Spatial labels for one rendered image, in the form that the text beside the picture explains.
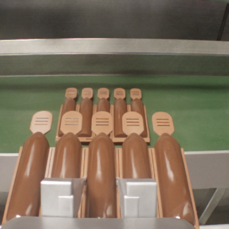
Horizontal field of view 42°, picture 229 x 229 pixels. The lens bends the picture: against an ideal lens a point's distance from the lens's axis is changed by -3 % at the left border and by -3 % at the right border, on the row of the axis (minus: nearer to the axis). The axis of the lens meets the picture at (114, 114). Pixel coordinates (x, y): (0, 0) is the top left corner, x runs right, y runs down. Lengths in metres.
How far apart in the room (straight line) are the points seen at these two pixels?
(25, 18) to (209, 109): 0.32
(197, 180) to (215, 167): 0.03
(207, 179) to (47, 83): 0.25
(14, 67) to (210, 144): 0.29
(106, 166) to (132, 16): 0.36
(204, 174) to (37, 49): 0.28
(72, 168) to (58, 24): 0.36
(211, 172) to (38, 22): 0.35
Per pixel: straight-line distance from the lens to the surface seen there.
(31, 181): 0.18
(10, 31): 0.53
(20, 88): 0.44
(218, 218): 1.16
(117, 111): 0.36
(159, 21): 0.52
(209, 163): 0.36
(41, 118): 0.22
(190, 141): 0.36
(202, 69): 0.47
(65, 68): 0.45
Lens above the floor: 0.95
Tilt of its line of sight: 43 degrees down
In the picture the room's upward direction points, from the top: 5 degrees clockwise
